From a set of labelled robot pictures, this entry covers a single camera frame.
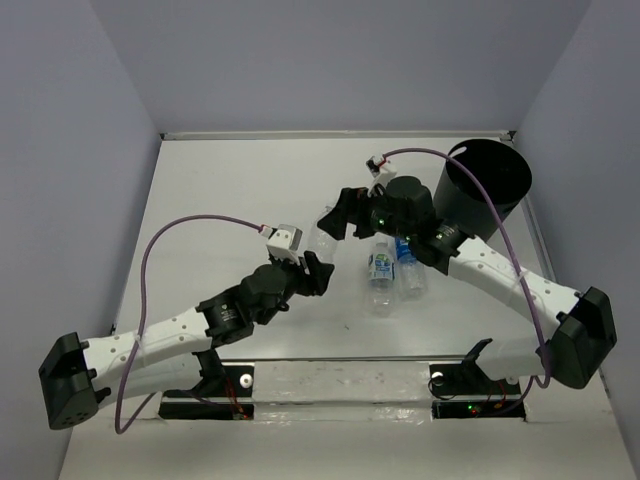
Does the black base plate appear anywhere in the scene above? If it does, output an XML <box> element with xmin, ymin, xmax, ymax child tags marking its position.
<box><xmin>158</xmin><ymin>362</ymin><xmax>255</xmax><ymax>421</ymax></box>
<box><xmin>427</xmin><ymin>363</ymin><xmax>526</xmax><ymax>420</ymax></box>

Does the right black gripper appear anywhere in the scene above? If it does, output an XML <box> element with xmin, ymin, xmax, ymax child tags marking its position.
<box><xmin>316</xmin><ymin>184</ymin><xmax>414</xmax><ymax>243</ymax></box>

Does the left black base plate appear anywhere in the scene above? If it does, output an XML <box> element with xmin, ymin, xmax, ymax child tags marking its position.
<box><xmin>158</xmin><ymin>362</ymin><xmax>255</xmax><ymax>421</ymax></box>

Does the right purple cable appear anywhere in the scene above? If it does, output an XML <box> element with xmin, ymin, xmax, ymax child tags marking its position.
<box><xmin>377</xmin><ymin>147</ymin><xmax>552</xmax><ymax>416</ymax></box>

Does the blue label bottle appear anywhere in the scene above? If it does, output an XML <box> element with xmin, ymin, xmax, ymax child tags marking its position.
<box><xmin>394</xmin><ymin>238</ymin><xmax>427</xmax><ymax>300</ymax></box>

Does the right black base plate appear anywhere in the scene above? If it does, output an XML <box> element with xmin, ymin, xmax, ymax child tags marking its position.
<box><xmin>427</xmin><ymin>363</ymin><xmax>526</xmax><ymax>420</ymax></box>

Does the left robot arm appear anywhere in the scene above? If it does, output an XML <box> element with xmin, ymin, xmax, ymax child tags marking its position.
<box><xmin>38</xmin><ymin>251</ymin><xmax>335</xmax><ymax>430</ymax></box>

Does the black cylindrical bin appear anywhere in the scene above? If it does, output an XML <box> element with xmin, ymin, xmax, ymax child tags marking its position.
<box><xmin>433</xmin><ymin>139</ymin><xmax>532</xmax><ymax>241</ymax></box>

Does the clear unlabeled bottle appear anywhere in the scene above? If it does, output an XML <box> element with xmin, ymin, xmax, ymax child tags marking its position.
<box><xmin>307</xmin><ymin>204</ymin><xmax>337</xmax><ymax>264</ymax></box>

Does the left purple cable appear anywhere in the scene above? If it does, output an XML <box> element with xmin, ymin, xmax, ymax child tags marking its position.
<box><xmin>114</xmin><ymin>214</ymin><xmax>271</xmax><ymax>435</ymax></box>

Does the purple cable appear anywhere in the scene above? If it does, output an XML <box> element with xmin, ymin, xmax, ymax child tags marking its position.
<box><xmin>377</xmin><ymin>147</ymin><xmax>552</xmax><ymax>416</ymax></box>
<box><xmin>114</xmin><ymin>214</ymin><xmax>271</xmax><ymax>435</ymax></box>

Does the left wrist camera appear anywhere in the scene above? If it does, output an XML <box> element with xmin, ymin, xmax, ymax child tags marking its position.
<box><xmin>266</xmin><ymin>224</ymin><xmax>303</xmax><ymax>264</ymax></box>

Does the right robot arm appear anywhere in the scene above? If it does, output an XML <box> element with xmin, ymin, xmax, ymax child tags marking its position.
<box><xmin>317</xmin><ymin>176</ymin><xmax>617</xmax><ymax>392</ymax></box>

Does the green white label bottle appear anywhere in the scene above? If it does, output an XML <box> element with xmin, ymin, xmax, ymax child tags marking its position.
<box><xmin>367</xmin><ymin>237</ymin><xmax>395</xmax><ymax>317</ymax></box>

